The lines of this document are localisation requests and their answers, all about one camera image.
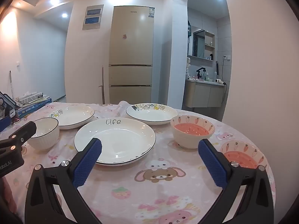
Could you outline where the bathroom mirror cabinet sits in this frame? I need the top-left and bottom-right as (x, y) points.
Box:
(192, 27), (215, 61)

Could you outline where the wall electrical panel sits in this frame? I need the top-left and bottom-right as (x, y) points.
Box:
(82, 4), (104, 31)

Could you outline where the white long box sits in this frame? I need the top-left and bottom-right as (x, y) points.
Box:
(15, 92), (44, 104)

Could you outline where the white ribbed bowl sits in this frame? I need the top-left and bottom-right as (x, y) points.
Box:
(27, 118), (60, 152)

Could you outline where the beige vanity cabinet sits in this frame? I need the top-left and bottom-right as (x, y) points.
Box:
(183, 79), (226, 108)

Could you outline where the carrot print bowl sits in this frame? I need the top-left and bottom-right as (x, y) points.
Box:
(170, 115), (215, 150)
(220, 141), (267, 171)

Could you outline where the beige refrigerator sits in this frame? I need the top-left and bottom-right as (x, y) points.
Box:
(108, 5), (155, 105)

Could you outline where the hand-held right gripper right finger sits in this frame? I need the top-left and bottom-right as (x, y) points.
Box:
(198, 139), (274, 224)

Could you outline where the person's left hand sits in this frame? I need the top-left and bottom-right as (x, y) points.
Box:
(0, 177), (17, 215)

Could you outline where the white cartoon rim plate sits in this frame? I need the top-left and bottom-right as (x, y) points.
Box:
(48, 105), (95, 130)
(126, 103), (178, 125)

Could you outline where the pile of small items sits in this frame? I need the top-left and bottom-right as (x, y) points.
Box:
(0, 91), (18, 132)

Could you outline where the pink printed tablecloth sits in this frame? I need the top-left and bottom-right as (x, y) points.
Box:
(0, 101), (277, 224)

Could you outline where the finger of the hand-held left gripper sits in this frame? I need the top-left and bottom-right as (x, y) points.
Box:
(0, 121), (37, 157)

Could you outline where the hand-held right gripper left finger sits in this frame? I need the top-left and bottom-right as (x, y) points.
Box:
(24, 138), (103, 224)

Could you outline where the white plate with black lettering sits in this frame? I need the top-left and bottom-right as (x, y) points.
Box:
(74, 118), (156, 167)

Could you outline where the black hair dryer cable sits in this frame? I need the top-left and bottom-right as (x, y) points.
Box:
(220, 58), (228, 103)

